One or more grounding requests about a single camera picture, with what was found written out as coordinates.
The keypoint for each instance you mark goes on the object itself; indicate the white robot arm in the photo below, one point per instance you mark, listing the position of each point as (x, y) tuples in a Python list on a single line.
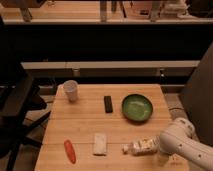
[(176, 138)]

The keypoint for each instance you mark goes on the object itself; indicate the clear plastic bottle white cap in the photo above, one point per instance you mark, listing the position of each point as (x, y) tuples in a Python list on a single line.
[(141, 147)]

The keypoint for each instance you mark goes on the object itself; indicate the orange carrot toy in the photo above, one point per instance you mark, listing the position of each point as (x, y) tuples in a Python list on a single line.
[(69, 149)]

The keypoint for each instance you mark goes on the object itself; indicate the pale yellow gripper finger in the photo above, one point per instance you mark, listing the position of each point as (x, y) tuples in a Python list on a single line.
[(162, 159)]

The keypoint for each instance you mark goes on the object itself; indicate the green bowl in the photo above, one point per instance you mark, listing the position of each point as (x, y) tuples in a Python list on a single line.
[(137, 107)]

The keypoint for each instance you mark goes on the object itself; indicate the white paper cup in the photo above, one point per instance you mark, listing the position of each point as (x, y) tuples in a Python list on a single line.
[(71, 90)]

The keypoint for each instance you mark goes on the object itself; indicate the white folded cloth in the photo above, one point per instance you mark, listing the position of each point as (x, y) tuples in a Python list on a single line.
[(100, 144)]

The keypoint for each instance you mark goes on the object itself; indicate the black chair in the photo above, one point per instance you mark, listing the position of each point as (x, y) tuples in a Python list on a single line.
[(19, 95)]

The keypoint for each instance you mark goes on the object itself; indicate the black rectangular block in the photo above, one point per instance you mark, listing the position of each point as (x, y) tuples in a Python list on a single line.
[(108, 104)]

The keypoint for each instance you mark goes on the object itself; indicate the grey cabinet at right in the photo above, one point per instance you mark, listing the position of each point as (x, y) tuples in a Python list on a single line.
[(197, 98)]

